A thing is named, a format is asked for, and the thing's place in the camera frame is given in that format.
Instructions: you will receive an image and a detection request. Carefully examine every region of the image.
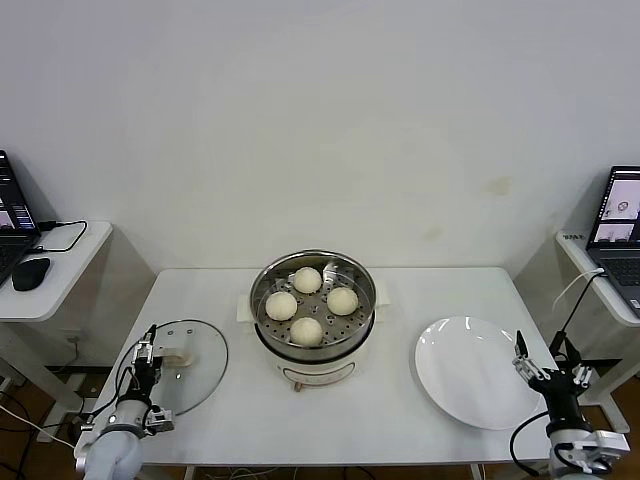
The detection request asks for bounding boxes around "white floor cable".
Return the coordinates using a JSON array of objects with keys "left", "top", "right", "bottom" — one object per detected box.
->
[{"left": 0, "top": 403, "right": 76, "bottom": 449}]

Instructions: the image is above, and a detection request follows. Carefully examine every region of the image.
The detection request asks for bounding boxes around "black laptop charger cable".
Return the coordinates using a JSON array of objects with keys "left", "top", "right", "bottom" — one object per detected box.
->
[{"left": 37, "top": 218, "right": 87, "bottom": 254}]

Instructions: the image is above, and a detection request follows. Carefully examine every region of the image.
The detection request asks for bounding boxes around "cream electric cooking pot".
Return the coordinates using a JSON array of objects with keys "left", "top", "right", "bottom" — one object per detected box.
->
[{"left": 234, "top": 279, "right": 392, "bottom": 395}]

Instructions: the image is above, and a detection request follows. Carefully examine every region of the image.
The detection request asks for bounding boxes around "white steamed baozi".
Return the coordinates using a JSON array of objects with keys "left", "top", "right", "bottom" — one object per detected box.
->
[
  {"left": 326, "top": 286, "right": 360, "bottom": 317},
  {"left": 292, "top": 266, "right": 323, "bottom": 295},
  {"left": 289, "top": 316, "right": 324, "bottom": 348},
  {"left": 265, "top": 290, "right": 299, "bottom": 321}
]

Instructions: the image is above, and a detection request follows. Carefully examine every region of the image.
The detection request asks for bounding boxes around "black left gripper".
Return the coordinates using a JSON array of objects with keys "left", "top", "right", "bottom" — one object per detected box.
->
[{"left": 132, "top": 323, "right": 162, "bottom": 404}]

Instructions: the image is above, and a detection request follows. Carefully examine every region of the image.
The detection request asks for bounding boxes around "black cable with block plug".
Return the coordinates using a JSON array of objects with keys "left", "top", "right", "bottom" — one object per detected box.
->
[{"left": 547, "top": 272, "right": 605, "bottom": 358}]

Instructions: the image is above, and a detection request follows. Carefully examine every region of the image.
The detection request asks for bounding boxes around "glass lid with cream handle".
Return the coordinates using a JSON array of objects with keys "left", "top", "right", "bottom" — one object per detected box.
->
[{"left": 122, "top": 318, "right": 230, "bottom": 417}]

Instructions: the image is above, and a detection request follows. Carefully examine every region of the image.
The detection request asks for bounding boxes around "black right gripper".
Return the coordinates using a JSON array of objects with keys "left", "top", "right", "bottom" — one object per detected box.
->
[{"left": 512, "top": 328, "right": 594, "bottom": 426}]

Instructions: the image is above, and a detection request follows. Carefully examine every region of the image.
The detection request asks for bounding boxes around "stainless steel steamer basket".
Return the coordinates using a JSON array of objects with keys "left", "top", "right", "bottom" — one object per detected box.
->
[{"left": 249, "top": 248, "right": 376, "bottom": 362}]

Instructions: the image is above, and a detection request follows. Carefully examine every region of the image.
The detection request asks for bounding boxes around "black computer mouse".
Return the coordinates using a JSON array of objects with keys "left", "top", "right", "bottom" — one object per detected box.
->
[{"left": 11, "top": 256, "right": 52, "bottom": 292}]

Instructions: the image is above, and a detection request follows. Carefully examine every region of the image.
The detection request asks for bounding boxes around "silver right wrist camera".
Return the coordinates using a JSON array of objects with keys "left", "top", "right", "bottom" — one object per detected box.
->
[{"left": 592, "top": 430, "right": 632, "bottom": 474}]

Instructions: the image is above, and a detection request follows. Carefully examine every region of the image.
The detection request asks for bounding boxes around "grey laptop with bright windows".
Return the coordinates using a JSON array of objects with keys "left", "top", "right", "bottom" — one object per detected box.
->
[{"left": 584, "top": 164, "right": 640, "bottom": 319}]

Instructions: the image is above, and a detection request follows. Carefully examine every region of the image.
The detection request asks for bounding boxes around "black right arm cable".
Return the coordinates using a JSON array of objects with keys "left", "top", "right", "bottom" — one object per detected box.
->
[{"left": 509, "top": 410, "right": 551, "bottom": 476}]

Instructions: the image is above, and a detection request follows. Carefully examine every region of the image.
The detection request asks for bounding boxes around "white side table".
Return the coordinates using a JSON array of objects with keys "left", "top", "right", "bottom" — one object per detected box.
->
[
  {"left": 0, "top": 220, "right": 157, "bottom": 416},
  {"left": 512, "top": 230, "right": 640, "bottom": 436}
]

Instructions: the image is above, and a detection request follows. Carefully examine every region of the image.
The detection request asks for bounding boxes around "white laptop cable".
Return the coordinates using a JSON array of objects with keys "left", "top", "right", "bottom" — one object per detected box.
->
[{"left": 552, "top": 268, "right": 605, "bottom": 311}]

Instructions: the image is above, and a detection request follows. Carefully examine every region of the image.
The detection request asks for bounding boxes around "white round plate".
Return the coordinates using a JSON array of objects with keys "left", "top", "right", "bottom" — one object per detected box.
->
[{"left": 413, "top": 314, "right": 544, "bottom": 431}]

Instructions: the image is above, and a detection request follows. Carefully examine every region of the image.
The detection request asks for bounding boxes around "black laptop with dark screen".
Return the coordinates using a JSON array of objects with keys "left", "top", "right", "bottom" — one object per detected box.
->
[{"left": 0, "top": 149, "right": 42, "bottom": 289}]

